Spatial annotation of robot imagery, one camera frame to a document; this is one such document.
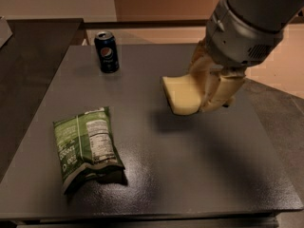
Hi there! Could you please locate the yellow sponge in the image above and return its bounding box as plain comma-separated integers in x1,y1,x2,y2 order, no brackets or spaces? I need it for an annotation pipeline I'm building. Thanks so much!
162,74,201,116

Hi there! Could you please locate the blue Pepsi can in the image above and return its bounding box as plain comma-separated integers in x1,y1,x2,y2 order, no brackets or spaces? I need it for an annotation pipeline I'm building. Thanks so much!
94,31,120,73

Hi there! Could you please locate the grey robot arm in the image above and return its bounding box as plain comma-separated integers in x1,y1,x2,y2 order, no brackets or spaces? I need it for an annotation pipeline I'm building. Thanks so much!
189,0,304,112

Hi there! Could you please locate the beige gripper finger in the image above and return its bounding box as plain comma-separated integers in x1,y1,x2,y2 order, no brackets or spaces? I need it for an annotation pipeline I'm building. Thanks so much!
188,40,219,112
200,67,246,112

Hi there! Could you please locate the green chip bag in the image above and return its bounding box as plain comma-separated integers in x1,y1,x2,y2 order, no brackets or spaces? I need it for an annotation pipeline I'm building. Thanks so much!
53,106,124,195

